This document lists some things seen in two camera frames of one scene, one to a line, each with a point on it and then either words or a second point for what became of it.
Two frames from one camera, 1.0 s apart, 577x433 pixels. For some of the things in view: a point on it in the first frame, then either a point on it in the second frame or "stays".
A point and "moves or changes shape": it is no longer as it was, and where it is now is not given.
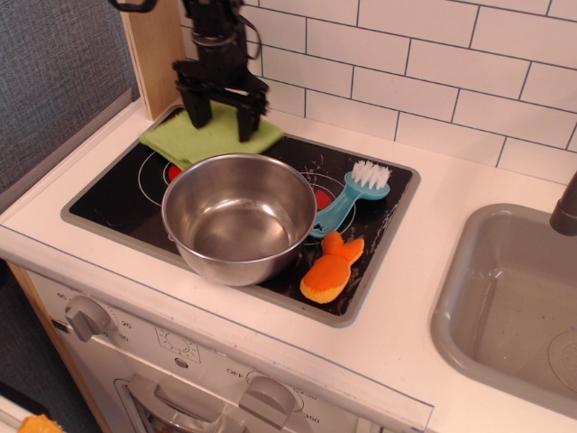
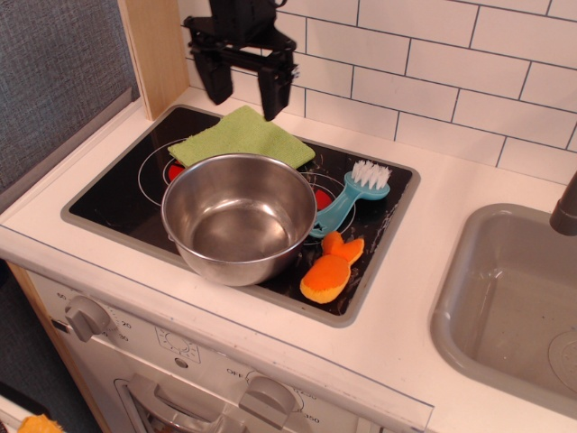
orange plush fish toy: x=326 y=277 stays
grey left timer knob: x=86 y=317 stays
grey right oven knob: x=268 y=400 stays
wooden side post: x=155 y=40 stays
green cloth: x=173 y=137 moves or changes shape
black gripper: x=222 y=71 → x=245 y=31
